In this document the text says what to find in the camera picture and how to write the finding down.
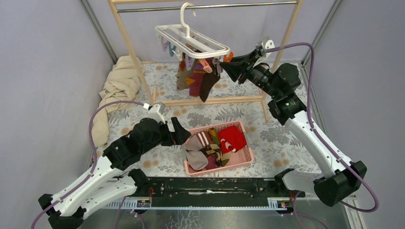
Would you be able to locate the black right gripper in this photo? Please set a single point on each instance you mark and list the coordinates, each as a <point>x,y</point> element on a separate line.
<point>239,64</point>

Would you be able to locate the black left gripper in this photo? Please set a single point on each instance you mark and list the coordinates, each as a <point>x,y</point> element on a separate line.
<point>177,137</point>

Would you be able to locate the green striped sock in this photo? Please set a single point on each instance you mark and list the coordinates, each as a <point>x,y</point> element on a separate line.
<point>213,133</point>

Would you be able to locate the argyle brown sock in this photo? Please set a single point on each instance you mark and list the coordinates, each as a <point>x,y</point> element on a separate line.
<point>215,150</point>

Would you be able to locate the dark brown sock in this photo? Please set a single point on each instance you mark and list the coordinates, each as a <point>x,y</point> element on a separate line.
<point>208,81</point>

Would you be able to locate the magenta yellow sock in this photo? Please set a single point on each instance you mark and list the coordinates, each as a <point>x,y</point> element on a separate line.
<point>195,80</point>
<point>211,163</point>

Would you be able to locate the red bear sock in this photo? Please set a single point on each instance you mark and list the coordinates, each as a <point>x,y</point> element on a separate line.
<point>231,139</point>

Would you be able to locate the cream patterned sock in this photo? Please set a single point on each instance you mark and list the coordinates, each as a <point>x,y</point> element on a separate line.
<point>183,67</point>

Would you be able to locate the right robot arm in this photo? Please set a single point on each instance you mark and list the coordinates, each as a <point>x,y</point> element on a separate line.
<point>339,176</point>

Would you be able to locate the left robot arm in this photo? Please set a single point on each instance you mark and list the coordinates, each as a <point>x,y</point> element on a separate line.
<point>70,207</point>

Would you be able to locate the white sock hanger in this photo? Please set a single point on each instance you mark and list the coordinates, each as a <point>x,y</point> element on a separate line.
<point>189,41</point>

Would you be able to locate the orange clothes peg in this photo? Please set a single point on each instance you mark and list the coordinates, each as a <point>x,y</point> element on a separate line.
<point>206,65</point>
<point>228,58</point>

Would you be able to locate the pink plastic basket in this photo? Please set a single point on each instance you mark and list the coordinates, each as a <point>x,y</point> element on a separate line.
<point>240,158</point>

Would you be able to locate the metal hanging rod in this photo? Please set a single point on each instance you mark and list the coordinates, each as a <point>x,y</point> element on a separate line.
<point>200,7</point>

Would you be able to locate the beige cloth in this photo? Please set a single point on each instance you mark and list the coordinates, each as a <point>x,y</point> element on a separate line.
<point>122,84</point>

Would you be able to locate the lilac clothes peg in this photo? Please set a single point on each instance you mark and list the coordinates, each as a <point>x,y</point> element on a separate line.
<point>164,44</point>

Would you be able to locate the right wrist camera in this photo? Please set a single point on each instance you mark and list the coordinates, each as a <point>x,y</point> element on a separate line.
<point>264,46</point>

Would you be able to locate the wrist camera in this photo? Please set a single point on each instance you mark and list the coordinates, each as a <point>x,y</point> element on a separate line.
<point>156,111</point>
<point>264,46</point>

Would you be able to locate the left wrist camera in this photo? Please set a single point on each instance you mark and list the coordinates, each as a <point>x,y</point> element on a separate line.
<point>156,111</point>

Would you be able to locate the wooden clothes rack frame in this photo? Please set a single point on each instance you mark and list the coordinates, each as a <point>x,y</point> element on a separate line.
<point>223,100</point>

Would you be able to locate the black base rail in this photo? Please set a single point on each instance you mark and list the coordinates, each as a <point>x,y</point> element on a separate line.
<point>210,193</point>

